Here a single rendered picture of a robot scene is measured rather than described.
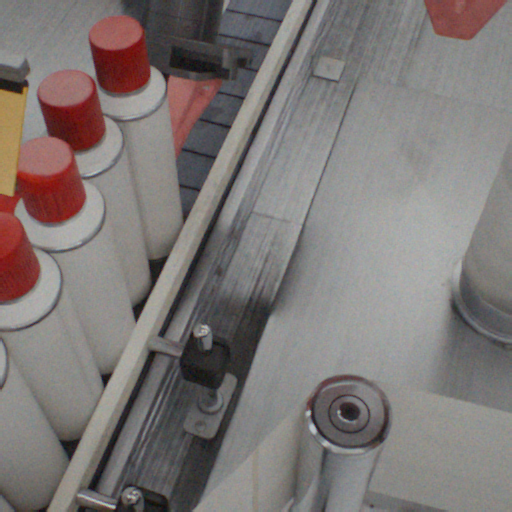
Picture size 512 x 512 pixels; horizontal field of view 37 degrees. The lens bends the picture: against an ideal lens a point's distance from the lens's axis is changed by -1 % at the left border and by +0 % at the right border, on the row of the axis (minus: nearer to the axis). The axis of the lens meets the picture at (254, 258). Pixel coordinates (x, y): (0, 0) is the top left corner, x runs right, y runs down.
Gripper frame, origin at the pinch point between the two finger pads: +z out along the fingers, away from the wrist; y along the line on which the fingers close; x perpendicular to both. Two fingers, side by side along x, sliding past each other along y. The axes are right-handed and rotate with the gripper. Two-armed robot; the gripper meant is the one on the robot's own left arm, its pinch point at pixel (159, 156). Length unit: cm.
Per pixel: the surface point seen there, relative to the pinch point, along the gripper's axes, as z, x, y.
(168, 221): 3.9, -3.0, 2.6
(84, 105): -5.3, -16.5, 1.2
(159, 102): -5.4, -9.7, 2.9
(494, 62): -11.7, 31.7, 23.7
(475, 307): 5.2, 0.1, 25.7
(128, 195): 0.6, -10.8, 2.3
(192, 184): 2.8, 5.6, 1.3
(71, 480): 17.2, -17.6, 3.9
